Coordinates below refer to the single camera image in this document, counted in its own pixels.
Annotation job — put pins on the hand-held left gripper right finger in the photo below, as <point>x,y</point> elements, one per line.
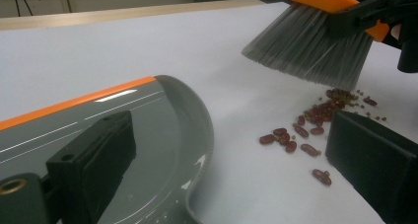
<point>374,158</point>

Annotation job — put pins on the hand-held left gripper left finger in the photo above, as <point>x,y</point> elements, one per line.
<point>98,158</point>

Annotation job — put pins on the orange brush with grey bristles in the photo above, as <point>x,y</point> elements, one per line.
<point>305,43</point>

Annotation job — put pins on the grey dustpan with orange edge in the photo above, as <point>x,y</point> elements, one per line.
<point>154,125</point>

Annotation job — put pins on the red kidney beans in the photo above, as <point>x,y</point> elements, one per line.
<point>323,112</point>

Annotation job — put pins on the white table mat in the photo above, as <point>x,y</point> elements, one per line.
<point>98,53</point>

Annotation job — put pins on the wooden table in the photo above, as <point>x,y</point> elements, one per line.
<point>98,16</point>

